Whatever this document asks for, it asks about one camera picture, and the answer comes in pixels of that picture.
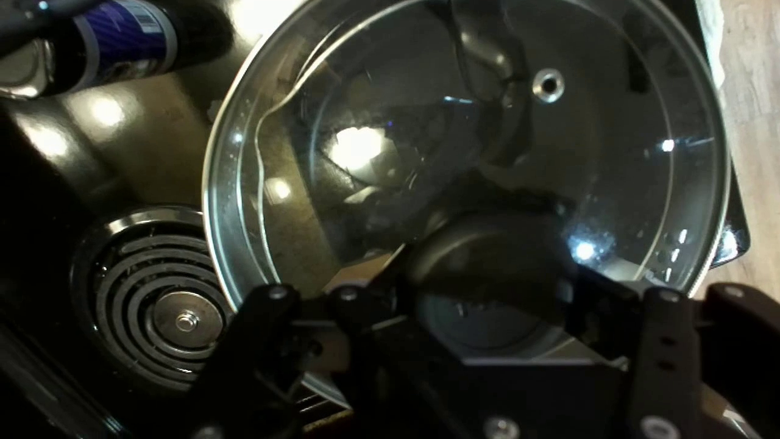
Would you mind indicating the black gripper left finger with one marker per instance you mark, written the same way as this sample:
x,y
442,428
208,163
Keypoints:
x,y
275,350

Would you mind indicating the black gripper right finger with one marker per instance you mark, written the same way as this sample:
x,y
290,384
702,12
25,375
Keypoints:
x,y
698,367

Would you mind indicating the glass lid black knob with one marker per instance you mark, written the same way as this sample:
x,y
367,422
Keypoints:
x,y
390,105

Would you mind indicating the black electric stove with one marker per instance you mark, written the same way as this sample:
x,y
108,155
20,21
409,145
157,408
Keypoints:
x,y
48,269

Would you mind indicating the small blue-labelled bottle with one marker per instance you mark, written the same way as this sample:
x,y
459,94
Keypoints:
x,y
129,38

